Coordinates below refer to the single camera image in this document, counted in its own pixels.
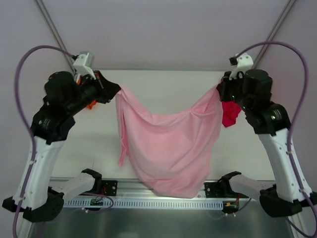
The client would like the light pink t shirt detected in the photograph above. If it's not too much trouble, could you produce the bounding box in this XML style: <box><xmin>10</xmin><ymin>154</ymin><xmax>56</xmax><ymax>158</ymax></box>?
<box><xmin>115</xmin><ymin>88</ymin><xmax>223</xmax><ymax>187</ymax></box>

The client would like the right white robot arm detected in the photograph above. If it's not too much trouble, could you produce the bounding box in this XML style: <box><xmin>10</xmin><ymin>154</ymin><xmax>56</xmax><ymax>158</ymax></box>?
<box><xmin>216</xmin><ymin>69</ymin><xmax>317</xmax><ymax>218</ymax></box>

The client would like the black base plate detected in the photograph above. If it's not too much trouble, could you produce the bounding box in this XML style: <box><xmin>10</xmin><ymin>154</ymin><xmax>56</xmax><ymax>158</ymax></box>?
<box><xmin>204</xmin><ymin>181</ymin><xmax>250</xmax><ymax>199</ymax></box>
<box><xmin>101</xmin><ymin>180</ymin><xmax>118</xmax><ymax>196</ymax></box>

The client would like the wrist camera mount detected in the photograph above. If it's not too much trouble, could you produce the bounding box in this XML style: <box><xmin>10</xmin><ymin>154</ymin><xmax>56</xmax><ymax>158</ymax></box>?
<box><xmin>73</xmin><ymin>52</ymin><xmax>96</xmax><ymax>79</ymax></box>
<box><xmin>229</xmin><ymin>53</ymin><xmax>254</xmax><ymax>80</ymax></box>

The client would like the orange t shirt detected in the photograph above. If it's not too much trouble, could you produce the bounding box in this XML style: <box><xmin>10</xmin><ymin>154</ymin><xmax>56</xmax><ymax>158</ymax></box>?
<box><xmin>86</xmin><ymin>101</ymin><xmax>97</xmax><ymax>110</ymax></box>

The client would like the aluminium mounting rail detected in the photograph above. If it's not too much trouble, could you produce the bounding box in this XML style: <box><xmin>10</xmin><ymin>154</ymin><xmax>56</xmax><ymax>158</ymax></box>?
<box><xmin>49</xmin><ymin>177</ymin><xmax>275</xmax><ymax>201</ymax></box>

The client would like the white slotted cable duct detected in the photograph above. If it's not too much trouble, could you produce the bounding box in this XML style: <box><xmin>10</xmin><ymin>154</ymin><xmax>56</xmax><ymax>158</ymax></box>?
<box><xmin>64</xmin><ymin>197</ymin><xmax>223</xmax><ymax>210</ymax></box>

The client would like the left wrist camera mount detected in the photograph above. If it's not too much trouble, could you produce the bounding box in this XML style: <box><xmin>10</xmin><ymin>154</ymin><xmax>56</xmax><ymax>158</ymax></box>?
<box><xmin>73</xmin><ymin>52</ymin><xmax>96</xmax><ymax>79</ymax></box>

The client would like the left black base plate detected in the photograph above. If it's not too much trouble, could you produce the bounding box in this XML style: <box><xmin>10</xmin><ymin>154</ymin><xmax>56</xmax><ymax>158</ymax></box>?
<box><xmin>101</xmin><ymin>180</ymin><xmax>118</xmax><ymax>196</ymax></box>

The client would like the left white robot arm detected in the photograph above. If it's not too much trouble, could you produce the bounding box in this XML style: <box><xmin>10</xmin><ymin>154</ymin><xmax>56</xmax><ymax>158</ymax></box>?
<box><xmin>2</xmin><ymin>71</ymin><xmax>121</xmax><ymax>223</ymax></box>

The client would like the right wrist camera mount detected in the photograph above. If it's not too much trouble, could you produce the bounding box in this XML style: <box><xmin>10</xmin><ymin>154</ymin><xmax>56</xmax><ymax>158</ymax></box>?
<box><xmin>229</xmin><ymin>53</ymin><xmax>254</xmax><ymax>80</ymax></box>

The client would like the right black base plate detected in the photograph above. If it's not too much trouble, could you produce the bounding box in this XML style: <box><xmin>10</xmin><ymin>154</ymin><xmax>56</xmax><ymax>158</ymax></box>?
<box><xmin>204</xmin><ymin>181</ymin><xmax>250</xmax><ymax>199</ymax></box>

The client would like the magenta t shirt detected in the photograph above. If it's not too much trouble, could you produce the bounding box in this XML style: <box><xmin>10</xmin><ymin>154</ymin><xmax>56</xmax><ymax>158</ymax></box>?
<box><xmin>222</xmin><ymin>102</ymin><xmax>241</xmax><ymax>127</ymax></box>

